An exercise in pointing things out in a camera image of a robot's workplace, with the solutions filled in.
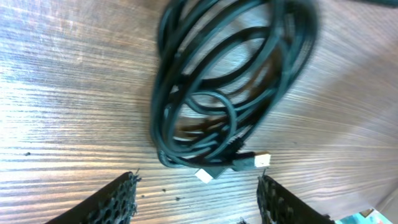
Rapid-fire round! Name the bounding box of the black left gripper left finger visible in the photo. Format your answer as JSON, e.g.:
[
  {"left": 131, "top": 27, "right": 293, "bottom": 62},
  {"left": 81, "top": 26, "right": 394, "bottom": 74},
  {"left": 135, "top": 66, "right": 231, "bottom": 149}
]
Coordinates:
[{"left": 46, "top": 172, "right": 141, "bottom": 224}]

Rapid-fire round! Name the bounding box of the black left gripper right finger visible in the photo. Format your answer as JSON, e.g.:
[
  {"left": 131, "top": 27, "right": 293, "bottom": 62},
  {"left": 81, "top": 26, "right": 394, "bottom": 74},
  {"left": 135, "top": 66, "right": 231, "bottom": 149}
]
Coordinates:
[{"left": 256, "top": 175, "right": 335, "bottom": 224}]

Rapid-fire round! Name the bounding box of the black usb cable bundle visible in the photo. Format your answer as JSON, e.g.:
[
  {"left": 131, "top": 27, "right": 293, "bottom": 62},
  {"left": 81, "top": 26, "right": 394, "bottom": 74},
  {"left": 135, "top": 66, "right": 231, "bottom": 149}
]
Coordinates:
[{"left": 149, "top": 0, "right": 320, "bottom": 184}]

